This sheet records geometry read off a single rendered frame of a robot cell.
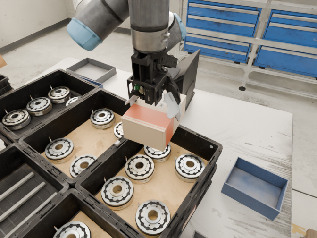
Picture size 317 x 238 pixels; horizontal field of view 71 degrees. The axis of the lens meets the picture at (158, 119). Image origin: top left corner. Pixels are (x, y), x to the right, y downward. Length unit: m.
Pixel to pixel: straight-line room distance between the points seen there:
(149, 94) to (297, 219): 1.57
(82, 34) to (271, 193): 0.86
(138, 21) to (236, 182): 0.75
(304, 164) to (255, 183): 1.23
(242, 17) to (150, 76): 2.07
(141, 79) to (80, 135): 0.56
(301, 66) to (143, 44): 2.31
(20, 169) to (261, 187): 0.92
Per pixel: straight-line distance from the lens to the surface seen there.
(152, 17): 0.43
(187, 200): 0.65
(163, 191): 0.77
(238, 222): 0.91
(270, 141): 1.20
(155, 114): 0.57
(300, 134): 2.46
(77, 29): 0.53
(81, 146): 0.94
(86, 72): 1.64
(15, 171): 0.96
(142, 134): 0.57
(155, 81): 0.48
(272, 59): 2.61
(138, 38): 0.45
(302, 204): 1.96
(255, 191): 0.99
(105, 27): 0.52
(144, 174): 0.77
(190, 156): 0.83
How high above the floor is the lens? 1.50
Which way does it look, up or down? 43 degrees down
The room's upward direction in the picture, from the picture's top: straight up
